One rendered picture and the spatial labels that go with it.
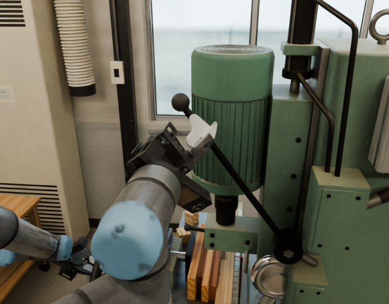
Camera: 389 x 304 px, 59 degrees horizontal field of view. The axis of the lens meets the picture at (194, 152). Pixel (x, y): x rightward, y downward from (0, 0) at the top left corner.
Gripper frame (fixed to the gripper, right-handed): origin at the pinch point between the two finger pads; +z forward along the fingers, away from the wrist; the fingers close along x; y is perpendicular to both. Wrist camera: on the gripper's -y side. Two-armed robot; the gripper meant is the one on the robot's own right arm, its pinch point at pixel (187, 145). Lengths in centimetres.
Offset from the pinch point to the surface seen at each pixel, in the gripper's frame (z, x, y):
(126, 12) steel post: 134, 34, 50
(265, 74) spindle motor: 7.1, -19.5, 1.8
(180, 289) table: 4.5, 28.3, -33.0
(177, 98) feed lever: -2.8, -5.1, 8.9
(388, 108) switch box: -2.9, -33.7, -12.7
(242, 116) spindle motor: 4.7, -11.3, -2.3
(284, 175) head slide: 5.5, -11.4, -18.6
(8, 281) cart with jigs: 65, 158, -26
